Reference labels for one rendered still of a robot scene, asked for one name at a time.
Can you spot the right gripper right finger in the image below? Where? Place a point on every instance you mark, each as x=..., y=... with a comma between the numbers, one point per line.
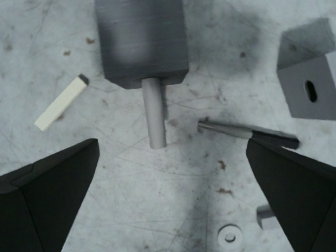
x=301, y=192

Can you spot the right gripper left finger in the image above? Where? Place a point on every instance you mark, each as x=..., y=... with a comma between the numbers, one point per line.
x=39, y=202

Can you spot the black and grey tapered pin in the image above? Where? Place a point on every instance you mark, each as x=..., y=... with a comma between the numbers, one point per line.
x=245, y=134

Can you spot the grey stepped cylinder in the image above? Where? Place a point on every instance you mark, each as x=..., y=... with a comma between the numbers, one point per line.
x=155, y=112

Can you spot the cream rectangular bar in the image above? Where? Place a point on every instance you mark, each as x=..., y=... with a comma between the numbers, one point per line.
x=61, y=103

